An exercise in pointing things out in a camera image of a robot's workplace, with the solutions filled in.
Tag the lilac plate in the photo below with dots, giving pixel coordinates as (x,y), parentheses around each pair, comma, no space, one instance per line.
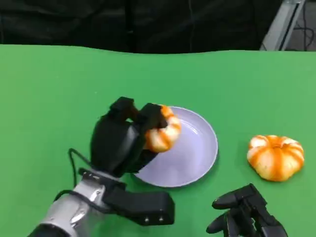
(182,153)

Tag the black backdrop curtain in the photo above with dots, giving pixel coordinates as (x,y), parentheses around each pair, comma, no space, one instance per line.
(123,22)

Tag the grey metal frame post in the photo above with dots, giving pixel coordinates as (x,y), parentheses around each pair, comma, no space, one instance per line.
(281,27)

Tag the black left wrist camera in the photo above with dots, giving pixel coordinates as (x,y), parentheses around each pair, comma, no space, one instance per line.
(145,205)

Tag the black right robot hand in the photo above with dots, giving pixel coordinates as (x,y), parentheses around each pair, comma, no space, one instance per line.
(247,212)

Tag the green table cloth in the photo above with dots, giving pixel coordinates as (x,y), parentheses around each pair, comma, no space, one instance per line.
(49,98)

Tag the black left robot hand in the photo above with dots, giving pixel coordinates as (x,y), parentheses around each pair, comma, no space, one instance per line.
(116,145)

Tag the orange white toy bread roll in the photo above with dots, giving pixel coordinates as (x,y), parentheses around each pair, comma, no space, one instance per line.
(163,135)
(275,158)

